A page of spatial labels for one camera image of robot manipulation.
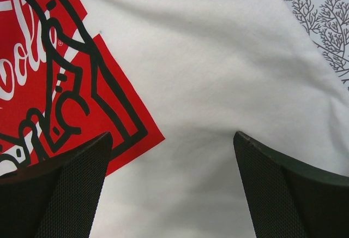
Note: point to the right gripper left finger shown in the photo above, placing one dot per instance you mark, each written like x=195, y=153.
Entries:
x=57, y=197

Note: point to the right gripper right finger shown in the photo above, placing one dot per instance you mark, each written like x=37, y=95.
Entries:
x=287, y=197

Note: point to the white printed t-shirt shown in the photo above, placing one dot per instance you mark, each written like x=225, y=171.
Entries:
x=172, y=81

